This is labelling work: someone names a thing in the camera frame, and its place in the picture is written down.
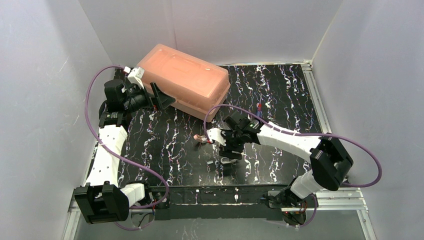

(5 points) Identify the pink mini stapler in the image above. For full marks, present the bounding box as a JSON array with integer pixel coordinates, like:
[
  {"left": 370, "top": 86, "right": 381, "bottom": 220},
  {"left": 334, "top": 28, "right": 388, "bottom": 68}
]
[{"left": 193, "top": 134, "right": 208, "bottom": 144}]

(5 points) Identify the white mini stapler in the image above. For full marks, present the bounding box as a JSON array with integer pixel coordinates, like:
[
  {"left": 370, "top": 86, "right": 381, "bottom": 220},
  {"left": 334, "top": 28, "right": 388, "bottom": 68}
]
[{"left": 220, "top": 157, "right": 237, "bottom": 165}]

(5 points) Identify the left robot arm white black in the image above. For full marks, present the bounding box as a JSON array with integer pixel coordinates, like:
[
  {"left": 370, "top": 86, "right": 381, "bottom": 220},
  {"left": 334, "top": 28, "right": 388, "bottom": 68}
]
[{"left": 74, "top": 79, "right": 175, "bottom": 224}]

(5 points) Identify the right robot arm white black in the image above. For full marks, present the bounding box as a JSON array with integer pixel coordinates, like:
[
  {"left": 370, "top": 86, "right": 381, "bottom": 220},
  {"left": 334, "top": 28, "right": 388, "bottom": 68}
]
[{"left": 206, "top": 113, "right": 354, "bottom": 202}]

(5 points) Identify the blue red pen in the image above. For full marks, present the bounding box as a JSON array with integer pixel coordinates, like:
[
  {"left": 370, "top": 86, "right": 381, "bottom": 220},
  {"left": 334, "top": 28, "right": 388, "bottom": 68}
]
[{"left": 255, "top": 103, "right": 263, "bottom": 118}]

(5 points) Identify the pink translucent plastic box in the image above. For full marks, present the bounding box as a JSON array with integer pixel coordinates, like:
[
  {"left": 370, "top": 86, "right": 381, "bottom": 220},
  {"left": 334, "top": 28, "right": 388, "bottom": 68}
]
[{"left": 137, "top": 44, "right": 230, "bottom": 123}]

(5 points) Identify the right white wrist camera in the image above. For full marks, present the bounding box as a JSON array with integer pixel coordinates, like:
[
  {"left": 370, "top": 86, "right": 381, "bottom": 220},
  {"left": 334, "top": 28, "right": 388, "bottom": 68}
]
[{"left": 205, "top": 128, "right": 226, "bottom": 146}]

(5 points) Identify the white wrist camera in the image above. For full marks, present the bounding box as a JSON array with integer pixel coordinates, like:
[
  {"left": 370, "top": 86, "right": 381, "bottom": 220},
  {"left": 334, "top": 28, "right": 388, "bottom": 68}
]
[
  {"left": 123, "top": 66, "right": 145, "bottom": 89},
  {"left": 205, "top": 128, "right": 226, "bottom": 146}
]

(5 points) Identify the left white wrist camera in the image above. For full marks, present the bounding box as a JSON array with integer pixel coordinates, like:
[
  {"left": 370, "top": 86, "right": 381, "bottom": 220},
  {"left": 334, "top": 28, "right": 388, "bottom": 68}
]
[{"left": 123, "top": 66, "right": 145, "bottom": 89}]

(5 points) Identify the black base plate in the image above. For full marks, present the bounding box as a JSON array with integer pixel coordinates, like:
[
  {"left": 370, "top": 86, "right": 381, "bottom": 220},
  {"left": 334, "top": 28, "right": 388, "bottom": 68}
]
[{"left": 120, "top": 183, "right": 319, "bottom": 222}]

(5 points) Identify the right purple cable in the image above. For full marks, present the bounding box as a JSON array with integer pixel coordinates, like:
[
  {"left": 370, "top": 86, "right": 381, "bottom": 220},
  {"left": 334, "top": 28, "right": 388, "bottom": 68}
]
[{"left": 202, "top": 104, "right": 383, "bottom": 229}]

